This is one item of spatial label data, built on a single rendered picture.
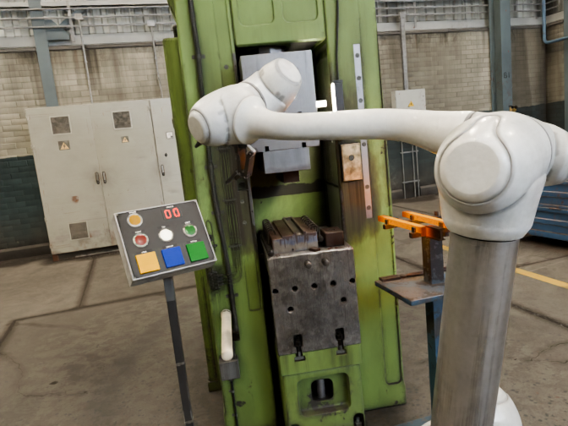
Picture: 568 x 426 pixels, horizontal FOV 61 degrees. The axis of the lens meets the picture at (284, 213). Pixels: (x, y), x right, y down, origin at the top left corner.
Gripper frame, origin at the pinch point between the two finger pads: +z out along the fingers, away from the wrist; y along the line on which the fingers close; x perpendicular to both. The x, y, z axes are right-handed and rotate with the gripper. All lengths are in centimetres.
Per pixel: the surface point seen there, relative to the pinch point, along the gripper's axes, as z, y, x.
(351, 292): 53, 71, 53
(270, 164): 42, 6, 56
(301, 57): 14, -20, 82
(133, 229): 64, -8, -1
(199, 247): 60, 14, 14
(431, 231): 0, 64, 56
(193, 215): 61, 2, 21
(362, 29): 4, -15, 117
